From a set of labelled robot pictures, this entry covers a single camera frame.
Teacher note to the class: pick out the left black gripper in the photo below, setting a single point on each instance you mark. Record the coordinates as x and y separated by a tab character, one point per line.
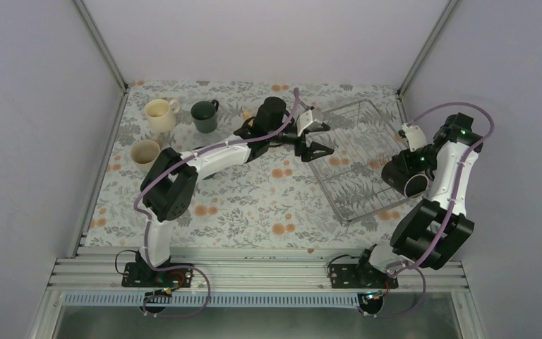
308	157

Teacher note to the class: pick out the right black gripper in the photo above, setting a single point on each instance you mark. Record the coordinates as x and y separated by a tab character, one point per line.
407	164

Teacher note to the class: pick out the dark green mug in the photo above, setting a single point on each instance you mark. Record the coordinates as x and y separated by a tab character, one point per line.
210	177
204	115

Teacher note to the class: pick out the cream ribbed mug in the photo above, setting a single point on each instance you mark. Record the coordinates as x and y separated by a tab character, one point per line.
161	114

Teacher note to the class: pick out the floral white mug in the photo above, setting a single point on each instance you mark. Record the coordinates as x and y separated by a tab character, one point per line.
144	153

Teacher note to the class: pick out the black speckled mug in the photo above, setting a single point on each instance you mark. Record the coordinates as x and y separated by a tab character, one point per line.
405	182

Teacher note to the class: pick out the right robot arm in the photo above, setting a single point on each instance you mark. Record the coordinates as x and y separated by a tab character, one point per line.
437	171

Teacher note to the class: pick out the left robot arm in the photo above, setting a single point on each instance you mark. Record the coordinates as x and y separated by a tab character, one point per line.
167	190

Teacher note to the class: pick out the floral table mat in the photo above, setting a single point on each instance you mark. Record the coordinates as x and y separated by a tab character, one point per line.
272	202

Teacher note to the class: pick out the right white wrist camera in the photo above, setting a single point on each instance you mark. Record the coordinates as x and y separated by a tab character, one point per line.
414	136

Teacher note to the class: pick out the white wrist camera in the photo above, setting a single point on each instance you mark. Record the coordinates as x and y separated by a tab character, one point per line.
414	136
308	121

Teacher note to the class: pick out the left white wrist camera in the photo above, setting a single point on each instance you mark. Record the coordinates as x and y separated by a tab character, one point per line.
308	121

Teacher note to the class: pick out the wire dish rack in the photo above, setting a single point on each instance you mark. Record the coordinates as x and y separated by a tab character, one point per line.
364	138

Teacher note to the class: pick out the aluminium mounting rail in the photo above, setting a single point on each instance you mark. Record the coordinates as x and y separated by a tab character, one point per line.
247	275

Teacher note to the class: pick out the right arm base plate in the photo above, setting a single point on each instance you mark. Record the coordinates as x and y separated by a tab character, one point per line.
352	276

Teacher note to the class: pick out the white slotted cable duct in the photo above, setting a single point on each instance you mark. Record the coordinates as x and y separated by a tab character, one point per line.
216	299

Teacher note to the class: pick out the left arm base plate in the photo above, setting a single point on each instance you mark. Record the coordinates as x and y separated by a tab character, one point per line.
138	275

